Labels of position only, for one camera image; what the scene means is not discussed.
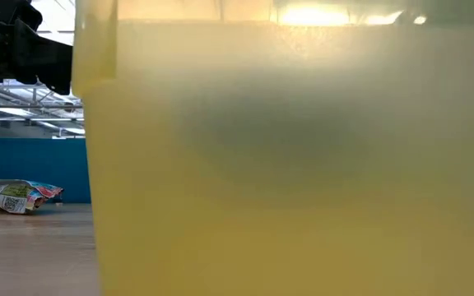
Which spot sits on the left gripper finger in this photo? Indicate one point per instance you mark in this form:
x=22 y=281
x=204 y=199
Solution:
x=43 y=57

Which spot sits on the blue plastic bin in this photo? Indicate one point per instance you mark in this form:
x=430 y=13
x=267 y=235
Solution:
x=23 y=164

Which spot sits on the yellow translucent plastic bin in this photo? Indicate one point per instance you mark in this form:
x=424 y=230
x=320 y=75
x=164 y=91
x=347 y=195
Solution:
x=261 y=185

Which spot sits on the blue orange granola bar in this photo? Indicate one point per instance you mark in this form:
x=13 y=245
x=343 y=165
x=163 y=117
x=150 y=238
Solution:
x=15 y=197

